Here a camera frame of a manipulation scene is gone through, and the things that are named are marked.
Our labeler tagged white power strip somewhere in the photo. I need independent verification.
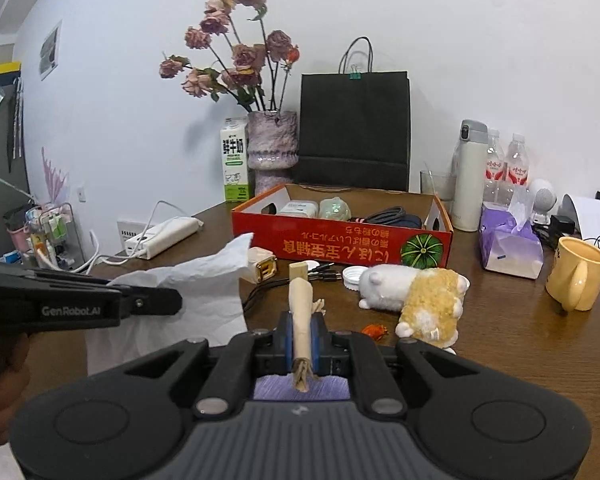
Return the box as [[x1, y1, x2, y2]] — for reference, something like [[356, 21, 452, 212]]
[[124, 216, 204, 261]]

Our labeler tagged black paper bag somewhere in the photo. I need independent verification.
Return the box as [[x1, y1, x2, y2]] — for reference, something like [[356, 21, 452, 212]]
[[292, 36, 412, 193]]

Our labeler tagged pink wall decoration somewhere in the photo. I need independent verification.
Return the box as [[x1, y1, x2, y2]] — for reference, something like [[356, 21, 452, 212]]
[[40, 146, 72, 206]]

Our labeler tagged red cardboard box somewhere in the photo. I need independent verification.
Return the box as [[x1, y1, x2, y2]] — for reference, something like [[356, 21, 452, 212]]
[[231, 183, 453, 268]]

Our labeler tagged wire storage rack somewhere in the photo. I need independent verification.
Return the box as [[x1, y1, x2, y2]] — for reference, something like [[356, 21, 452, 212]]
[[2, 202, 88, 275]]

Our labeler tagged dark door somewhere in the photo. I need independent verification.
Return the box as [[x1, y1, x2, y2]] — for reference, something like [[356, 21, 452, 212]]
[[0, 80, 31, 261]]

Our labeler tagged white plush toy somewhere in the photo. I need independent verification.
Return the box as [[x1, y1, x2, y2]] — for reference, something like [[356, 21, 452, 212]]
[[358, 264, 423, 311]]

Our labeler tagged yellow white charger plug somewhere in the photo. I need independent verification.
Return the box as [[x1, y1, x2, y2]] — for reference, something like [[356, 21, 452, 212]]
[[247, 248, 280, 284]]

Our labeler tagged pale green wrapped packet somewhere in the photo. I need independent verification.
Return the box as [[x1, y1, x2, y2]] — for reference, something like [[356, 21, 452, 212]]
[[319, 196, 353, 221]]

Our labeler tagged white green milk carton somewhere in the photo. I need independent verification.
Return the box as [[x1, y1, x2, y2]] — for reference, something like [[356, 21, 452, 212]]
[[220, 115, 255, 203]]

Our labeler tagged purple textured vase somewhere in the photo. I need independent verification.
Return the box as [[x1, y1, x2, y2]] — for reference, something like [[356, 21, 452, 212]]
[[246, 111, 299, 198]]

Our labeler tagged white thermos bottle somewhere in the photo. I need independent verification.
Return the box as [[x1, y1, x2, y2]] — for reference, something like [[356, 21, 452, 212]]
[[451, 120, 489, 232]]

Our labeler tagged white round lid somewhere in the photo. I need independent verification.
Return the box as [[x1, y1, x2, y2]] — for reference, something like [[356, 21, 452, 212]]
[[342, 266, 369, 291]]

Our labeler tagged dried pink flower bouquet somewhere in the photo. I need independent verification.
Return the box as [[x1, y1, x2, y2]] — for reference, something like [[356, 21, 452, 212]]
[[159, 0, 301, 113]]

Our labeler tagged clear glass cup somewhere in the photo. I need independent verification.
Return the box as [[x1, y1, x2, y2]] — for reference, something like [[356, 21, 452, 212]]
[[420, 169, 457, 202]]

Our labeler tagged wall picture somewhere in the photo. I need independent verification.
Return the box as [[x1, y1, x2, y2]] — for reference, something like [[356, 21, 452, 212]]
[[39, 21, 63, 82]]

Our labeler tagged purple knitted cloth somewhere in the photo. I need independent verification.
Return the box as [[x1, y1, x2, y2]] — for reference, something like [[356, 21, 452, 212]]
[[254, 375, 351, 402]]

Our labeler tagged person's left hand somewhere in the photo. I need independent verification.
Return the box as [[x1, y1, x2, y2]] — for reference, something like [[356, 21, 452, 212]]
[[0, 332, 32, 448]]

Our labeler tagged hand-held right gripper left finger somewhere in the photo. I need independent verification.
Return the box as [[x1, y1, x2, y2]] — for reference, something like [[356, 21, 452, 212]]
[[87, 311, 298, 421]]

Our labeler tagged small white box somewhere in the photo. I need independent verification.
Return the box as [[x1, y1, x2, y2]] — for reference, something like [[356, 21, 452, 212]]
[[279, 201, 321, 218]]

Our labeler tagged wooden desktop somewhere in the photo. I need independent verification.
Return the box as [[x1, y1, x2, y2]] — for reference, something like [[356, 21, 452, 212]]
[[87, 199, 600, 480]]

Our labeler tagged yellow mug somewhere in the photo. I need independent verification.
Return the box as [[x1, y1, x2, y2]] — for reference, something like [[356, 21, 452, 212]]
[[545, 236, 600, 312]]

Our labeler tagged white bag with handles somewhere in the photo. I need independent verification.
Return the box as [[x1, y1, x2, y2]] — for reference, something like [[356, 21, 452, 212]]
[[75, 200, 193, 275]]

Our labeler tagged clear red label water bottle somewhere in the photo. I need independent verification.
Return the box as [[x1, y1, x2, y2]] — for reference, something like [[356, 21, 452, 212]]
[[482, 129, 507, 206], [502, 133, 531, 206]]

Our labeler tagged purple tissue pack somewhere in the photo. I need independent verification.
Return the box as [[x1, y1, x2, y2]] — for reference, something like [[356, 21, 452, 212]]
[[477, 192, 545, 280]]

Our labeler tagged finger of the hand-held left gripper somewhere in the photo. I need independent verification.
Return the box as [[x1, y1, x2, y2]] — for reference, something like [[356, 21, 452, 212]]
[[111, 284, 183, 317]]

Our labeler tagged yellow plush toy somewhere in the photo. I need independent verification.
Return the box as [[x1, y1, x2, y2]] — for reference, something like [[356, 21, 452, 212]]
[[395, 268, 470, 350]]

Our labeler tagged white tissue paper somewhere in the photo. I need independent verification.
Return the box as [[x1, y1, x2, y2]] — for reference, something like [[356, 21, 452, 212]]
[[85, 232, 256, 377]]

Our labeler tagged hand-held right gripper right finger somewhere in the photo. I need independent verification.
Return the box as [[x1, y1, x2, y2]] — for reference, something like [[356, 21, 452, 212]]
[[307, 311, 486, 421]]

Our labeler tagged black cable bundle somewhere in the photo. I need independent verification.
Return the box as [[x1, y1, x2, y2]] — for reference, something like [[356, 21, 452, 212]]
[[350, 207, 425, 231]]

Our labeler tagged white curved paper sheet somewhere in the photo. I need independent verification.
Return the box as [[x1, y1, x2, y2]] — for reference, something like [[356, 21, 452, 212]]
[[560, 194, 600, 250]]

